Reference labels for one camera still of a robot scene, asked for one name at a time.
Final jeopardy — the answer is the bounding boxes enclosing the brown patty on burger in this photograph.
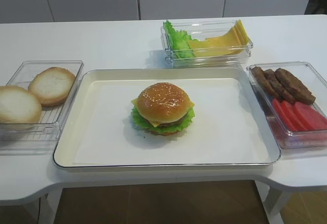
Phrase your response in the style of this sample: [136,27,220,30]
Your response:
[159,116,185,127]

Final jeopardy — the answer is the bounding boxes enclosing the clear bun container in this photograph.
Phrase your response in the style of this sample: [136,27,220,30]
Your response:
[1,60,84,155]

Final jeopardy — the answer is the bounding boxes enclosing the leaning yellow cheese slices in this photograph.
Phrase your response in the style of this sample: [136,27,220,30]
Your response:
[205,19,251,56]

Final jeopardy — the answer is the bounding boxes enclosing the bun half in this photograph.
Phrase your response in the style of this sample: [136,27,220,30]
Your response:
[1,85,42,124]
[28,67,76,107]

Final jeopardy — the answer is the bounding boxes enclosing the bottom bun of burger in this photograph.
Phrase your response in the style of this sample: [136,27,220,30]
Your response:
[148,130,180,136]

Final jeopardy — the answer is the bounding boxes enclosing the red tomato slice left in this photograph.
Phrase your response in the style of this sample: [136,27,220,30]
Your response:
[272,99,298,132]

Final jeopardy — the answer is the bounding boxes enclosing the bun half front left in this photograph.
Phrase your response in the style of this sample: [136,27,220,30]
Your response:
[1,85,42,124]

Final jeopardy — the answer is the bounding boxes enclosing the yellow cheese slice on burger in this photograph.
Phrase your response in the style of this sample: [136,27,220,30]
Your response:
[131,99,195,129]

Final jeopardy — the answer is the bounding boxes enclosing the brown patty left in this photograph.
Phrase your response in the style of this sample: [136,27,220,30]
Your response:
[251,66,283,101]

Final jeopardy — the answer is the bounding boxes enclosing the brown patty right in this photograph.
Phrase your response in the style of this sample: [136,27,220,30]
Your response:
[275,68,316,105]

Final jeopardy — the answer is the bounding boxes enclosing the sesame top bun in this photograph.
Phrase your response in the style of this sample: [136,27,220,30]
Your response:
[136,82,194,123]

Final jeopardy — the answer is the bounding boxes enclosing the red tomato slice middle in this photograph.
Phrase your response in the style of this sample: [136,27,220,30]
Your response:
[281,101,307,131]

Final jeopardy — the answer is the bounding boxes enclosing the brown patty middle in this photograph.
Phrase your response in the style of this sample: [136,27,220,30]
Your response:
[264,69,296,104]

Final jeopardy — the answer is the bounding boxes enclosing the white rectangular serving tray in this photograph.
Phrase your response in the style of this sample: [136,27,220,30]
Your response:
[54,68,281,168]

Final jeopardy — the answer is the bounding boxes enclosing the bun half back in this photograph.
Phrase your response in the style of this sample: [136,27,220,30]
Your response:
[28,67,76,107]

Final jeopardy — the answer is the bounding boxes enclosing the clear patty tomato container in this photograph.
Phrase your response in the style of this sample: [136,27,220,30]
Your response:
[247,61,326,149]

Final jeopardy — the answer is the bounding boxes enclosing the green lettuce in container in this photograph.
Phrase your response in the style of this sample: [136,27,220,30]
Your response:
[163,20,198,59]

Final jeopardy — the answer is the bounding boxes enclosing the front yellow cheese slice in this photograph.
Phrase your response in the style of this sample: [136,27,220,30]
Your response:
[188,39,222,57]

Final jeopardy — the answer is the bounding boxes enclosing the clear lettuce cheese container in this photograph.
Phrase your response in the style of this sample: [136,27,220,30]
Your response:
[160,19,253,68]

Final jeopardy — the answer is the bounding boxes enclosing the green lettuce leaf on burger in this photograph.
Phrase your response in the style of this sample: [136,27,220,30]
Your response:
[131,107,195,136]

